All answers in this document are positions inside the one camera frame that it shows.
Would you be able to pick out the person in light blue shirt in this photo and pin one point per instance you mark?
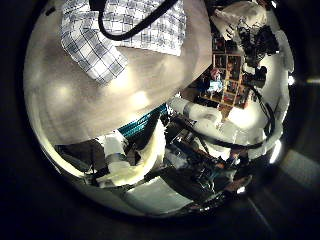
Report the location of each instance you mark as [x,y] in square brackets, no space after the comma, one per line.
[216,83]

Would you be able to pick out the blue white plaid cloth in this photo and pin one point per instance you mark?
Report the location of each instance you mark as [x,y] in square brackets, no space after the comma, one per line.
[90,46]

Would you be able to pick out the wooden cubby shelf with items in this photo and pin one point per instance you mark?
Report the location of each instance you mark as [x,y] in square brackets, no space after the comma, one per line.
[230,83]

